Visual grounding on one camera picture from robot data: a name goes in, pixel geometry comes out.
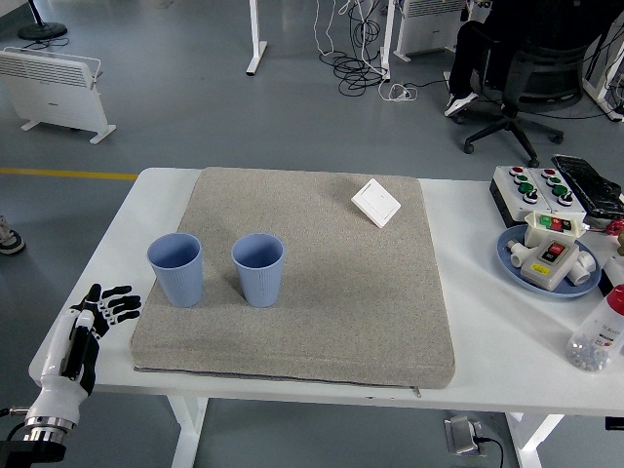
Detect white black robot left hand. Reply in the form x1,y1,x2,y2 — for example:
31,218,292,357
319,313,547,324
26,284,143,430

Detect blue ribbed plastic cup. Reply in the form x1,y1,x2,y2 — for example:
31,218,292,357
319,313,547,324
230,232,286,309
146,232,204,309

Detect white push-button control box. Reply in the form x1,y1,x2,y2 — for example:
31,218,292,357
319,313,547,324
529,168,587,224
489,165,550,228

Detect person's shoe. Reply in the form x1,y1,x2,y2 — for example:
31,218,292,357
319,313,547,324
0,215,26,256

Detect white panel heater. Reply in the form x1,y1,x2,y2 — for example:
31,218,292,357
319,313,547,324
0,47,117,145
393,0,470,62

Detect grey-brown cushion mat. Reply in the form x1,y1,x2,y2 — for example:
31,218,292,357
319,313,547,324
129,166,457,399

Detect black fan stand base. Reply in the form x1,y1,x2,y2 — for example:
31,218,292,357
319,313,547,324
18,0,68,42

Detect white desk leg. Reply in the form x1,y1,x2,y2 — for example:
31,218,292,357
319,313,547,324
245,0,269,76
378,0,397,82

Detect grey foot pedal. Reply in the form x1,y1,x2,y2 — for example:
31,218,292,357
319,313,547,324
444,413,488,458

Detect white table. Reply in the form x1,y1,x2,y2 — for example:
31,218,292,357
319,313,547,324
27,167,624,468

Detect blue round plate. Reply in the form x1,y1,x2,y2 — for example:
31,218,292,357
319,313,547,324
496,224,604,298

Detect white pipe fitting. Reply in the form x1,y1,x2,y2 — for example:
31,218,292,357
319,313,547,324
506,238,533,268
566,250,599,287

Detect person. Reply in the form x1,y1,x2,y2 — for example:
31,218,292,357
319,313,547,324
444,0,624,119

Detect clear screw bottle red cap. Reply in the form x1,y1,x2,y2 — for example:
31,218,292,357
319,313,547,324
565,284,624,373

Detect black keyboard in plastic wrap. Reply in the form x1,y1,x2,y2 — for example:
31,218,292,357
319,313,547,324
552,154,624,218

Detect black office chair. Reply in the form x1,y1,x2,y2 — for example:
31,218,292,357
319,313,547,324
462,19,610,169

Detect white wall switch plate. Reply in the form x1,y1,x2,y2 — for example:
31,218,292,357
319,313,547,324
351,177,403,229

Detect black floor cable bundle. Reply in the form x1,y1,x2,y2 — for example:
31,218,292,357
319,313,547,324
319,0,391,97

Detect white hanging cable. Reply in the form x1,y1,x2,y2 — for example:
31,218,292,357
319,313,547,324
311,0,352,58

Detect white cable with adapter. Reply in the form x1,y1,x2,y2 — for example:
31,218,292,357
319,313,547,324
378,81,419,103

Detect black pedal cable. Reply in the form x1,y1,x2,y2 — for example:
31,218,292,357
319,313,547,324
477,436,506,468

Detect beige switch box red button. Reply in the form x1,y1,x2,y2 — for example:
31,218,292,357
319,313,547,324
520,234,581,293

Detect white switch box green red buttons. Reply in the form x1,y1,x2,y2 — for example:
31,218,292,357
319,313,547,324
524,210,587,250

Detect white desk frame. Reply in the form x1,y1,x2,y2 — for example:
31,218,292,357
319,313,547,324
582,0,624,123

